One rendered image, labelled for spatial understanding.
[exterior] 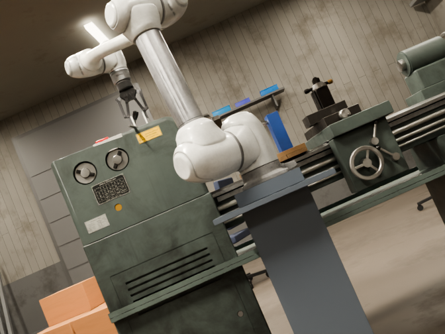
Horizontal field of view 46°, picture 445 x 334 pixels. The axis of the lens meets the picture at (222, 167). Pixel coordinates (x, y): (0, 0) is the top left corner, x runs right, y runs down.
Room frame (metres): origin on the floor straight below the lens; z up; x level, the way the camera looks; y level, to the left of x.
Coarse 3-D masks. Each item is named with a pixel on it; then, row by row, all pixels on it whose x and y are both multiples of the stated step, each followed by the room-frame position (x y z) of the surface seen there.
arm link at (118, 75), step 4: (120, 68) 2.41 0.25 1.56; (124, 68) 2.42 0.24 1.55; (112, 72) 2.42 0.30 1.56; (116, 72) 2.41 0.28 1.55; (120, 72) 2.41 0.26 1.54; (124, 72) 2.42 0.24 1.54; (128, 72) 2.44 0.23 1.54; (112, 76) 2.42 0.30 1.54; (116, 76) 2.41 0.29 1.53; (120, 76) 2.41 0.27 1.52; (124, 76) 2.41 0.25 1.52; (128, 76) 2.43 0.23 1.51; (112, 80) 2.44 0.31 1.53; (116, 80) 2.41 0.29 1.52; (120, 80) 2.42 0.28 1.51; (116, 84) 2.45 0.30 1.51
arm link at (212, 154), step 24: (120, 0) 1.82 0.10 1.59; (144, 0) 1.86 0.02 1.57; (120, 24) 1.83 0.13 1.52; (144, 24) 1.84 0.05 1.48; (144, 48) 1.85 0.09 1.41; (168, 48) 1.88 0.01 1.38; (168, 72) 1.84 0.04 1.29; (168, 96) 1.84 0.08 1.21; (192, 96) 1.86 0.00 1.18; (192, 120) 1.82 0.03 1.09; (192, 144) 1.77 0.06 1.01; (216, 144) 1.80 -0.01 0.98; (192, 168) 1.76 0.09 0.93; (216, 168) 1.79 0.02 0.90
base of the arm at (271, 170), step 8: (256, 168) 1.90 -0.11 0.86; (264, 168) 1.90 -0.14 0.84; (272, 168) 1.91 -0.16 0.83; (280, 168) 1.92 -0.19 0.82; (288, 168) 1.89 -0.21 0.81; (248, 176) 1.92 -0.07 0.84; (256, 176) 1.90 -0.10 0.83; (264, 176) 1.90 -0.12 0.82; (272, 176) 1.89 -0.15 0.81; (248, 184) 1.89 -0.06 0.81; (256, 184) 1.90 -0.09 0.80
